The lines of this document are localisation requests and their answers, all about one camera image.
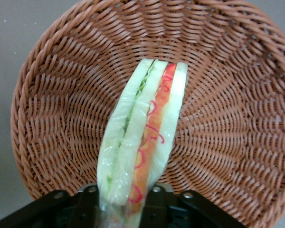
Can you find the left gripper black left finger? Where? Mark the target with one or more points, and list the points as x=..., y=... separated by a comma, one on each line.
x=61, y=211

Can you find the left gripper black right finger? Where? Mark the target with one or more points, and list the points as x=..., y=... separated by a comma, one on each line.
x=180, y=211

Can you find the triangle sandwich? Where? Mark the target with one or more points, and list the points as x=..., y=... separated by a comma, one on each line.
x=133, y=142

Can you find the brown wicker basket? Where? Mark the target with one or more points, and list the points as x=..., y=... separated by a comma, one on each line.
x=216, y=118

